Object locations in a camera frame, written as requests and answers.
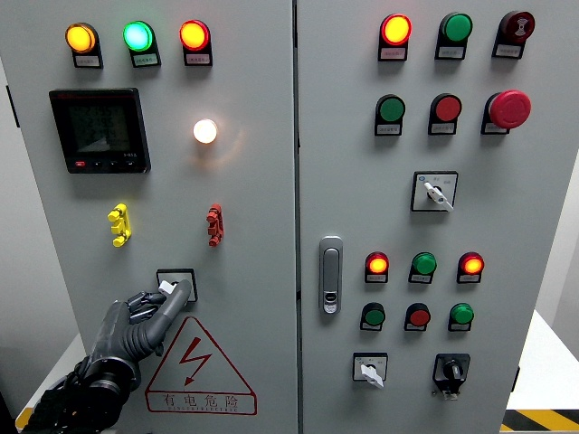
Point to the silver door lock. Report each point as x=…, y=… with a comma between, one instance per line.
x=330, y=276

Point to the red warning triangle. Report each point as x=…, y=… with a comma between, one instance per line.
x=201, y=400

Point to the pale grey cabinet door with lock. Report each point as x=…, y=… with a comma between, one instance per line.
x=497, y=226

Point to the large green unlit lamp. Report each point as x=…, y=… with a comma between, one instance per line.
x=457, y=28

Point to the large yellow lit lamp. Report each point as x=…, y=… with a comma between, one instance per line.
x=80, y=38

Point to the small label plate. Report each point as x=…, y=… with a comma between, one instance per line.
x=146, y=59
x=508, y=51
x=393, y=53
x=494, y=129
x=87, y=61
x=420, y=279
x=198, y=59
x=468, y=278
x=388, y=129
x=415, y=327
x=451, y=53
x=371, y=327
x=458, y=327
x=442, y=129
x=376, y=278

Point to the white lamp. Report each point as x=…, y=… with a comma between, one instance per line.
x=205, y=131

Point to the large red push button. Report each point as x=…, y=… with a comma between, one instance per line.
x=447, y=108

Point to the large red stop button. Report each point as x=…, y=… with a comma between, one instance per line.
x=510, y=109

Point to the large green push button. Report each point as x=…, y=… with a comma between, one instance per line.
x=392, y=109

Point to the black display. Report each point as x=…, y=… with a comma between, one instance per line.
x=100, y=130

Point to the small green push button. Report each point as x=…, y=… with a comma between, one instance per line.
x=374, y=315

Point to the large green lit lamp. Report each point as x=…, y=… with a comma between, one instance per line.
x=138, y=36

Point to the black yellow striped tape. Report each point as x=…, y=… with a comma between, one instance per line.
x=23, y=418
x=543, y=421

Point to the dark red buzzer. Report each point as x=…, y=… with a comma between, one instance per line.
x=518, y=25

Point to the small green lamp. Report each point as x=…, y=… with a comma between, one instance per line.
x=462, y=314
x=425, y=263

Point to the small red push button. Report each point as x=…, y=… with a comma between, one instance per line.
x=419, y=316

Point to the black door hinge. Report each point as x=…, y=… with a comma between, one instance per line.
x=516, y=380
x=13, y=106

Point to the pale grey cabinet door with display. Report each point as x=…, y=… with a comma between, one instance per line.
x=253, y=203

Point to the small red lit lamp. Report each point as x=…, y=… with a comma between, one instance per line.
x=471, y=264
x=377, y=264

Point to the large red lit lamp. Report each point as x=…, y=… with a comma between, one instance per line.
x=396, y=30
x=194, y=35

